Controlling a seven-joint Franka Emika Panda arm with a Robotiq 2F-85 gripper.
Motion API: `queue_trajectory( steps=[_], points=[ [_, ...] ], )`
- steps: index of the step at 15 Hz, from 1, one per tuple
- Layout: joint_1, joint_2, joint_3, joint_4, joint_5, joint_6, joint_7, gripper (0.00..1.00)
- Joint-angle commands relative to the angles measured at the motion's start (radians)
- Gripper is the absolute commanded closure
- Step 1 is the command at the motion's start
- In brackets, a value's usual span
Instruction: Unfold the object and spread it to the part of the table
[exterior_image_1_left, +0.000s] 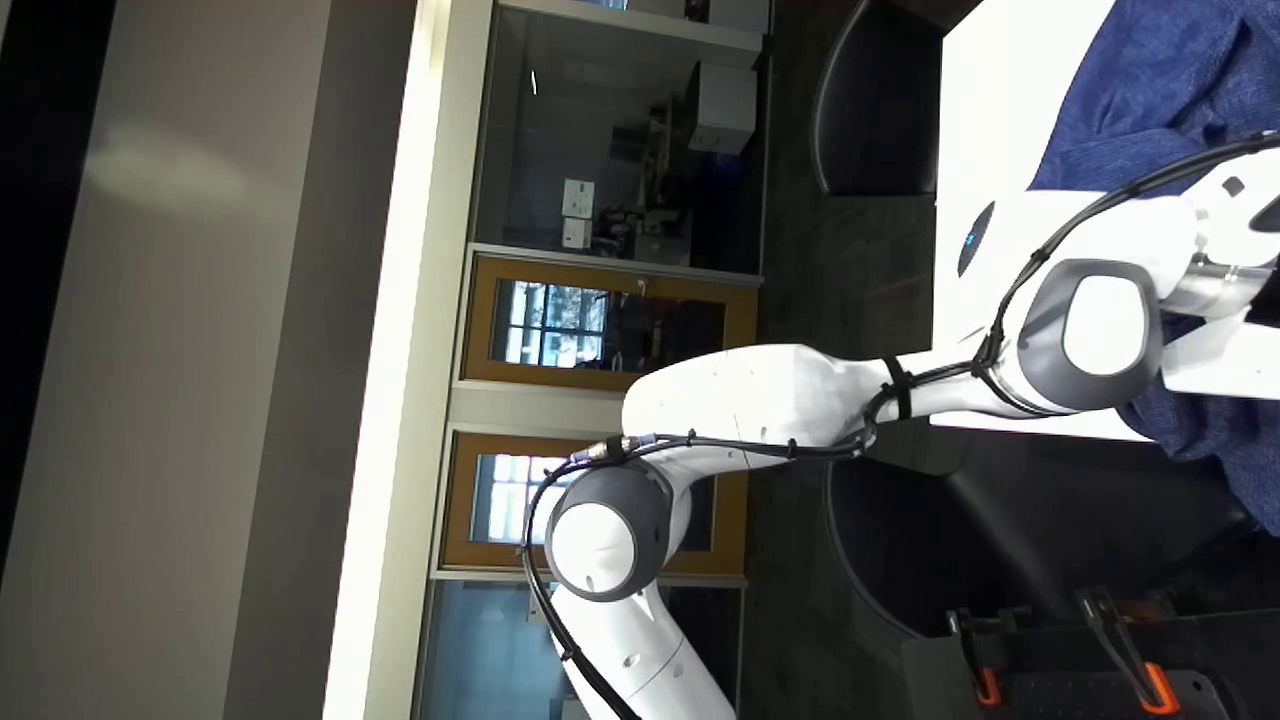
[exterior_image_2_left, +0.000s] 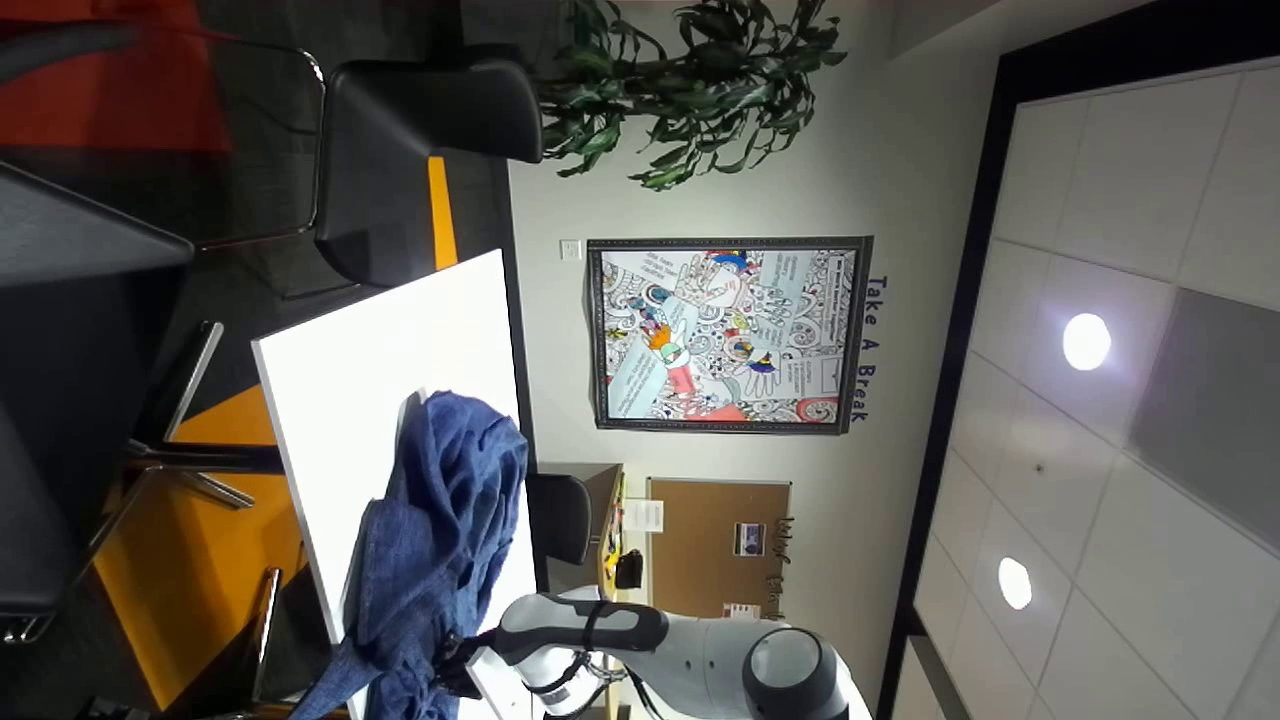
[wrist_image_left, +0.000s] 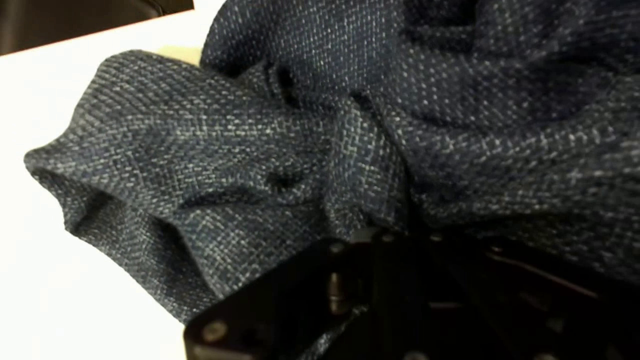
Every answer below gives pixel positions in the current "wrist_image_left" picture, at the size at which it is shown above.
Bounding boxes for blue knitted cloth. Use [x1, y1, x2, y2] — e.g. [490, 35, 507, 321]
[21, 0, 640, 326]

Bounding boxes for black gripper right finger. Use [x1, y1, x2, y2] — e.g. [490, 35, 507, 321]
[431, 232, 640, 360]

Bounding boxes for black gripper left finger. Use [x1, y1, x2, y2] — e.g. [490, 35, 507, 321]
[181, 229, 435, 360]

